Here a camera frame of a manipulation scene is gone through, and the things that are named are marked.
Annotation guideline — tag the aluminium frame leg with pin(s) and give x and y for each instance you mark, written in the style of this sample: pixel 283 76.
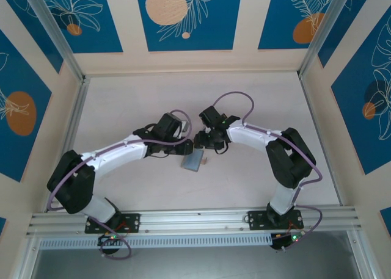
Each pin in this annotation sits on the aluminium frame leg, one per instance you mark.
pixel 362 257
pixel 26 257

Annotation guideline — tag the long aluminium mounting rail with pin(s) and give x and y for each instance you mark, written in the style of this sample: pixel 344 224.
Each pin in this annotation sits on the long aluminium mounting rail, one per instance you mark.
pixel 195 221

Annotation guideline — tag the blue floral wall panel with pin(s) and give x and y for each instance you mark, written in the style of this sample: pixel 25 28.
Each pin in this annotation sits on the blue floral wall panel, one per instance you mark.
pixel 18 77
pixel 351 123
pixel 2 225
pixel 343 25
pixel 100 31
pixel 214 31
pixel 275 16
pixel 21 7
pixel 386 218

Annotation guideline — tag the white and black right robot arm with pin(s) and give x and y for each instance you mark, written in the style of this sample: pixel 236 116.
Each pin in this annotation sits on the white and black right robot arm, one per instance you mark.
pixel 250 137

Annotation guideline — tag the black controller board green light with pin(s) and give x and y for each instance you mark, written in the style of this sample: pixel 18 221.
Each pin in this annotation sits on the black controller board green light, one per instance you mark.
pixel 281 242
pixel 107 239

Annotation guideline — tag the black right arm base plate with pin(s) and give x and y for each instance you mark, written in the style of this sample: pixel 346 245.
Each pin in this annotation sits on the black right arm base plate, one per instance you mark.
pixel 256 219

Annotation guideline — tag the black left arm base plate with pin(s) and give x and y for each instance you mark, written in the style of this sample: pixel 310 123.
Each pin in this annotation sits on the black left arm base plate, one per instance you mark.
pixel 134 222

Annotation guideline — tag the aluminium side rail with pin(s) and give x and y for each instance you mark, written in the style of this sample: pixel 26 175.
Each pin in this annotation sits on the aluminium side rail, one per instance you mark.
pixel 320 138
pixel 71 132

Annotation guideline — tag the aluminium frame post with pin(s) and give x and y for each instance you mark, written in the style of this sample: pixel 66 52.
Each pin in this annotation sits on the aluminium frame post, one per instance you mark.
pixel 51 25
pixel 326 25

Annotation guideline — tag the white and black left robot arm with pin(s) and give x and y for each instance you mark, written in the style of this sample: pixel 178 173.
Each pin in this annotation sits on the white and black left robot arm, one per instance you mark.
pixel 122 154

